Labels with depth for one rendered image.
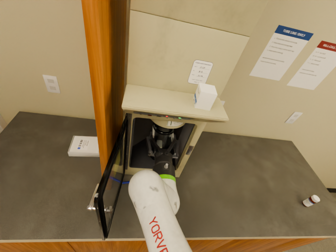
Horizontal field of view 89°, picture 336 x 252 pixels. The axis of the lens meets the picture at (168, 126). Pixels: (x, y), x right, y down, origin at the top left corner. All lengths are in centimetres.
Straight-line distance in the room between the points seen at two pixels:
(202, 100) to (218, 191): 68
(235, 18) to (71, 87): 95
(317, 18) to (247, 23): 70
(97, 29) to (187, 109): 30
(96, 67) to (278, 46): 96
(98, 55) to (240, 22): 36
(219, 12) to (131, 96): 31
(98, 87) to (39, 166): 71
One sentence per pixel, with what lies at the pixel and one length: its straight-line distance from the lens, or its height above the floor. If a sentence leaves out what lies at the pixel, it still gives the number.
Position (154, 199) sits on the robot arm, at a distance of 49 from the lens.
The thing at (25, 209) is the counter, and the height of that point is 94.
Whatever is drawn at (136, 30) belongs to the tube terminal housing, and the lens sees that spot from 51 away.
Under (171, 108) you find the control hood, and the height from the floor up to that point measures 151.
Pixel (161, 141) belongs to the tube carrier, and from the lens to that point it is 85.
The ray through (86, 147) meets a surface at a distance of 107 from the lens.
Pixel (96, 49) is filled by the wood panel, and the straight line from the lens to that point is 44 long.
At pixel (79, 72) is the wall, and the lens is 112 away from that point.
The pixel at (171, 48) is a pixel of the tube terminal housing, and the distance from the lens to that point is 52.
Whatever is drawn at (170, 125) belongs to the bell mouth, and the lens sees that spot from 71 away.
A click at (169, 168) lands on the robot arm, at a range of 68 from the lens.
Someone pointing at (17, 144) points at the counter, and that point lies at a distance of 124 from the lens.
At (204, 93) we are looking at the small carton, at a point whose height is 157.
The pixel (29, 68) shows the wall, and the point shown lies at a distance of 123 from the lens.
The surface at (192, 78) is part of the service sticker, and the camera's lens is 57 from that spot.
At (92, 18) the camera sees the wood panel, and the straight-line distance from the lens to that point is 42.
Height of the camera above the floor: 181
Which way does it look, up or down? 43 degrees down
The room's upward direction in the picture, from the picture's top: 16 degrees clockwise
